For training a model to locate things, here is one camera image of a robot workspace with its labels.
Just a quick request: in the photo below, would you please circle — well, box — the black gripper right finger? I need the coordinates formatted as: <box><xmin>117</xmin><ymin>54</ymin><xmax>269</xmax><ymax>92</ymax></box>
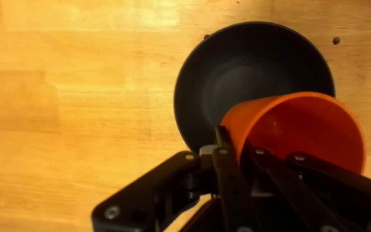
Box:
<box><xmin>241</xmin><ymin>146</ymin><xmax>371</xmax><ymax>232</ymax></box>

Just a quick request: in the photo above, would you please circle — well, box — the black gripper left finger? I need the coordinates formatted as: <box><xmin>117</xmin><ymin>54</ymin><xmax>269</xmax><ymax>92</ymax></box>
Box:
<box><xmin>90</xmin><ymin>125</ymin><xmax>255</xmax><ymax>232</ymax></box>

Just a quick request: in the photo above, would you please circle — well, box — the orange plastic cup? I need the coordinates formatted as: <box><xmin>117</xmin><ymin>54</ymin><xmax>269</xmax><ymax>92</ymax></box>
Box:
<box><xmin>219</xmin><ymin>90</ymin><xmax>367</xmax><ymax>175</ymax></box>

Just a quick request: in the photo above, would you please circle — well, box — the black bowl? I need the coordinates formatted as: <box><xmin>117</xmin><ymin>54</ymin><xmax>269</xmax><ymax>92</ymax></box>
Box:
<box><xmin>172</xmin><ymin>21</ymin><xmax>336</xmax><ymax>155</ymax></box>

